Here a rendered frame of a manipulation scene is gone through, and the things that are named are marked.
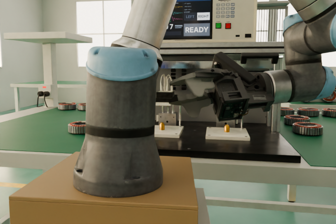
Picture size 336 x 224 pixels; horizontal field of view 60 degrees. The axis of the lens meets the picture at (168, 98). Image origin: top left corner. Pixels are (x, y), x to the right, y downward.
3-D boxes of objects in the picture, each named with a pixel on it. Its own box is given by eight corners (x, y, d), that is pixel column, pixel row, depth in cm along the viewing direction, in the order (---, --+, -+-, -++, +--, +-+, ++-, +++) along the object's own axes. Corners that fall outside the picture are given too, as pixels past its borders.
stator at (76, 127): (87, 135, 115) (87, 126, 114) (62, 133, 117) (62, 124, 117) (101, 129, 125) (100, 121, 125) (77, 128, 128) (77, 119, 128)
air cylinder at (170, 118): (176, 126, 122) (176, 113, 122) (158, 125, 123) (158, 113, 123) (177, 124, 127) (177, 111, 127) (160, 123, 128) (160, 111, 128)
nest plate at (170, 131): (179, 138, 103) (179, 134, 102) (137, 136, 105) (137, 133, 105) (183, 129, 117) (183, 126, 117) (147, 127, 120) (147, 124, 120)
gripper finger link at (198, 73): (198, 71, 59) (236, 74, 61) (196, 66, 60) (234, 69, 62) (191, 87, 62) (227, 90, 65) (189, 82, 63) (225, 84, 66)
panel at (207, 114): (272, 123, 128) (275, 54, 125) (128, 119, 139) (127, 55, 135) (272, 123, 129) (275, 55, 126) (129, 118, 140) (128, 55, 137)
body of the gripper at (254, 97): (221, 100, 57) (279, 94, 59) (210, 69, 62) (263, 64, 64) (215, 122, 63) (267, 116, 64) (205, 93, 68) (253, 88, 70)
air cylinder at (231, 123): (235, 128, 118) (235, 115, 118) (216, 127, 120) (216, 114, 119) (234, 125, 123) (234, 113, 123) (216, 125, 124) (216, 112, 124)
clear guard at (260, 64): (301, 71, 86) (302, 51, 85) (219, 71, 90) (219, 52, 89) (278, 70, 118) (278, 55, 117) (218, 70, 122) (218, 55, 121)
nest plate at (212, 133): (250, 141, 99) (250, 137, 99) (205, 139, 101) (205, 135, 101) (245, 131, 113) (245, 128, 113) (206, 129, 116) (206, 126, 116)
